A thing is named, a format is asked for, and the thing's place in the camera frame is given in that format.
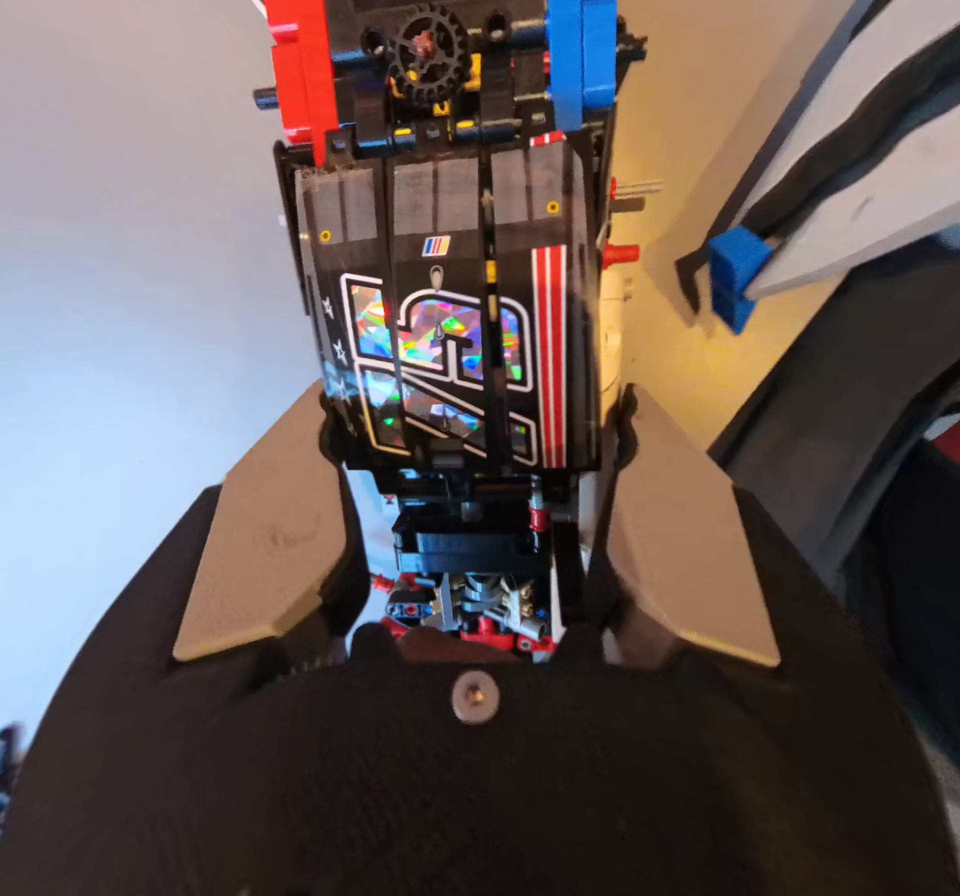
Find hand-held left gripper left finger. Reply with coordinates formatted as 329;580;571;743
172;380;370;663

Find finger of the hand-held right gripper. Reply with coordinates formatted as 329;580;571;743
748;127;960;297
716;0;960;241

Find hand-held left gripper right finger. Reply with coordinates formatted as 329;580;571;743
586;383;783;671

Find toy brick car model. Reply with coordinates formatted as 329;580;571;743
251;0;669;661

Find person's grey pants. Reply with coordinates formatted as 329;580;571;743
708;259;960;896

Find clear plastic badge holder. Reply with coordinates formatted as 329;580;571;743
922;409;960;479

